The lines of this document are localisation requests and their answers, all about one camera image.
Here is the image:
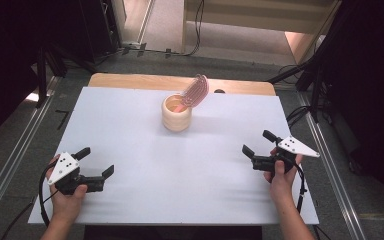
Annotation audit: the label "black metal stand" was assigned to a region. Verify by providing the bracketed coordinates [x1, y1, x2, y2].
[267, 49, 328, 124]
[33, 43, 98, 110]

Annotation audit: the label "aluminium floor rail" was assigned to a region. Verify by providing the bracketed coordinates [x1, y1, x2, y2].
[0, 75, 63, 228]
[295, 90, 368, 240]

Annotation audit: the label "pink hairbrush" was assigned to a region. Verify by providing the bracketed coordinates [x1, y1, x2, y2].
[173, 73, 210, 114]

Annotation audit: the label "black cabinet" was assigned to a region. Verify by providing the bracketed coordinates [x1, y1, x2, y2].
[76, 0, 123, 64]

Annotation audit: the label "person's left hand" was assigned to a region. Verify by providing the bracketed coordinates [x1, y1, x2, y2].
[45, 154, 89, 225]

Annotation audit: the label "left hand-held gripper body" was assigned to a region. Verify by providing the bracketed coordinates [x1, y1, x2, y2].
[47, 151, 106, 196]

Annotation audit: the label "hanging black cable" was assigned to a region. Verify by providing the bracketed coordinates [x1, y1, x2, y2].
[185, 0, 205, 57]

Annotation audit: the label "cream ribbed cup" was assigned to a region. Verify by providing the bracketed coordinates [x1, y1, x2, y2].
[161, 93, 193, 132]

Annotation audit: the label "white board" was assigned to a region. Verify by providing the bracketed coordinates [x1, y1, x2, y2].
[27, 86, 320, 226]

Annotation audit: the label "person's right hand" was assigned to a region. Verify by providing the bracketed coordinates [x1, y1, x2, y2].
[263, 148, 305, 202]

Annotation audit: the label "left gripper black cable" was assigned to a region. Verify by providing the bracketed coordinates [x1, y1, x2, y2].
[0, 161, 60, 240]

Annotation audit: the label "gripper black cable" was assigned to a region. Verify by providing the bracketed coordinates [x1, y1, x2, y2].
[0, 161, 60, 240]
[288, 159, 308, 214]

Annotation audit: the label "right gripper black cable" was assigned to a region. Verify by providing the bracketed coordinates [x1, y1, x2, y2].
[288, 159, 308, 214]

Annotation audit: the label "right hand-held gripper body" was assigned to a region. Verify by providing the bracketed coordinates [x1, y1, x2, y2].
[251, 134, 321, 175]

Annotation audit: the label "black floor cables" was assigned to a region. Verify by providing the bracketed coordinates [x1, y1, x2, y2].
[285, 105, 314, 130]

